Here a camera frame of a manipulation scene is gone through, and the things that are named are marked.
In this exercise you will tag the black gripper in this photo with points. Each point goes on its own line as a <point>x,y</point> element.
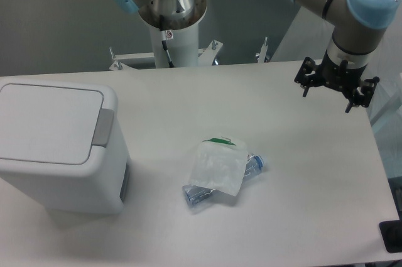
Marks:
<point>343,76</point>

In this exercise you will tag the white push-button trash can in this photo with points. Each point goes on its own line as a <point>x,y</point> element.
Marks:
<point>62,145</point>

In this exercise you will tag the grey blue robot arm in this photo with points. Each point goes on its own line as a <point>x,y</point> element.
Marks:
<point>359,26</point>

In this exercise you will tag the white plastic pouch green top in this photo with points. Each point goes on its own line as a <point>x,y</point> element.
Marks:
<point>219,164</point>

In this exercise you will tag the black device at edge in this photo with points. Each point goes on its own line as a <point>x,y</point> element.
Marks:
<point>391,235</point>

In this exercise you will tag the clear plastic water bottle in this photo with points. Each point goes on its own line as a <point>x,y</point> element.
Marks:
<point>195,195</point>

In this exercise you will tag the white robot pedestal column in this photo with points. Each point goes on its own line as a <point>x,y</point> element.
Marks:
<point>173,27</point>

